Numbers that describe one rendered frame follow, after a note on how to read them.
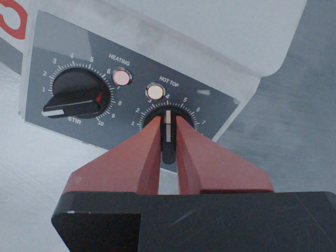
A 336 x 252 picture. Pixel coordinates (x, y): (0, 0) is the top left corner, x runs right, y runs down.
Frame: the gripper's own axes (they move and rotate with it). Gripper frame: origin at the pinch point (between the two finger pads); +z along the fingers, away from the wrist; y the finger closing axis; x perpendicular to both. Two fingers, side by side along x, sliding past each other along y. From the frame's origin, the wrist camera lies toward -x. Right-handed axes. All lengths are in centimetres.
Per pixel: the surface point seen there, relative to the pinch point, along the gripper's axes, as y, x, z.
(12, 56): 11.4, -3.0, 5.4
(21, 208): 12.3, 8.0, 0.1
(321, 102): -16.3, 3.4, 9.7
